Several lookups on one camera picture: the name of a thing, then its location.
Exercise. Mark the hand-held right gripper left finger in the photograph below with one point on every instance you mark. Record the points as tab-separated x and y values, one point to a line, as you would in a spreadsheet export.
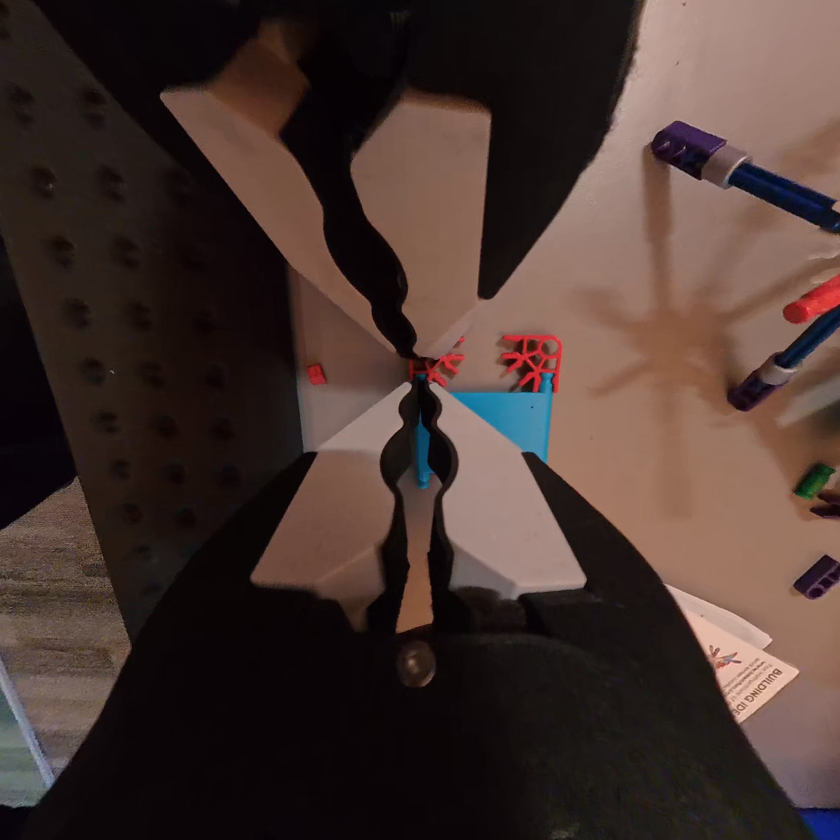
328	525

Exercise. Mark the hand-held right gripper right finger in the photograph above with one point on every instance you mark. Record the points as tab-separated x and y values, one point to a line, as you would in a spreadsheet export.
499	525

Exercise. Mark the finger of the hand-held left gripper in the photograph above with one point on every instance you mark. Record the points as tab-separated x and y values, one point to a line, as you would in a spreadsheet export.
433	197
249	170

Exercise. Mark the blue toy panel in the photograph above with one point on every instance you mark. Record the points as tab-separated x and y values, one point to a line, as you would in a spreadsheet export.
512	420

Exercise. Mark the red toy connector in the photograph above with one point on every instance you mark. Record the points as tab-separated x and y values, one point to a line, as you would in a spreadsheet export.
555	361
438	363

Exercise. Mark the small red toy piece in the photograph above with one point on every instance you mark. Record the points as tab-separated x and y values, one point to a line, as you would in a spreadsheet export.
317	375

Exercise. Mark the black perforated board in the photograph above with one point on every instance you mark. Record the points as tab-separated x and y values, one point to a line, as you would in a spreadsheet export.
131	295

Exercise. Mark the colourful toy windmill model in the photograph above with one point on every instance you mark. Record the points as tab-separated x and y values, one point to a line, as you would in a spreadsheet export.
774	187

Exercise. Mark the instruction booklet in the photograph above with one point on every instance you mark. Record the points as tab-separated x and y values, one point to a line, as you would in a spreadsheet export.
761	686

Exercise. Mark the green short toy rod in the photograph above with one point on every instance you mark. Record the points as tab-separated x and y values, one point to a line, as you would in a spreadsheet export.
814	480

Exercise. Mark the purple toy connector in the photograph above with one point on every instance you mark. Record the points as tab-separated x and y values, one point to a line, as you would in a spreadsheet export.
820	577

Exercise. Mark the blue container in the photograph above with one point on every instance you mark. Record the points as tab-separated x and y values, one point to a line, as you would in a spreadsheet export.
823	827

